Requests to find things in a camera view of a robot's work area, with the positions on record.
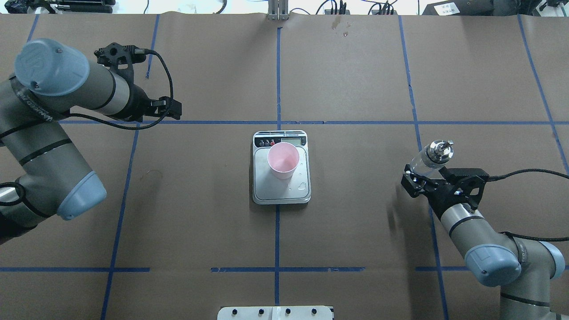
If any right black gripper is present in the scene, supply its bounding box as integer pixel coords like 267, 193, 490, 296
401, 164, 467, 218

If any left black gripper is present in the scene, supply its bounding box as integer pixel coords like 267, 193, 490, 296
119, 85, 182, 122

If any clear glass sauce bottle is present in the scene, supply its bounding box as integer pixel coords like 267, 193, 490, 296
409, 140, 454, 178

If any pink plastic cup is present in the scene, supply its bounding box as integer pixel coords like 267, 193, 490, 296
268, 142, 300, 180

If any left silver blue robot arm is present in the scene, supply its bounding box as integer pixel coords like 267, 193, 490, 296
0, 38, 182, 244

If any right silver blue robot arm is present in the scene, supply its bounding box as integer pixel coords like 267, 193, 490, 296
401, 164, 568, 320

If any silver digital kitchen scale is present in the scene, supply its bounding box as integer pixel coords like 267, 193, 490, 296
252, 130, 312, 205

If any black box white label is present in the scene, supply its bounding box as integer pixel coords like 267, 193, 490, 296
421, 0, 541, 16

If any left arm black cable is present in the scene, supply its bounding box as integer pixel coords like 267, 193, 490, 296
0, 49, 175, 138

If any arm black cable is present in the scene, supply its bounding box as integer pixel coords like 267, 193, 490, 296
485, 168, 569, 243
0, 49, 175, 138

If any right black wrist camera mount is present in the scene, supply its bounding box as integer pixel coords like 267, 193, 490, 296
452, 168, 489, 212

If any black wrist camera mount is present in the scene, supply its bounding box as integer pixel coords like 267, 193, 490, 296
452, 168, 489, 212
93, 43, 147, 84

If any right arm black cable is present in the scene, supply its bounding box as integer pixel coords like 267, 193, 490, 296
485, 168, 569, 243

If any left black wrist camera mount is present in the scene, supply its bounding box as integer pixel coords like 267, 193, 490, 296
93, 43, 147, 84

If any aluminium frame post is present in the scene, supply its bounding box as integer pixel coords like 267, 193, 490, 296
267, 0, 290, 21

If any white camera mast with base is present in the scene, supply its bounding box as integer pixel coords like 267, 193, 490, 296
217, 305, 335, 320

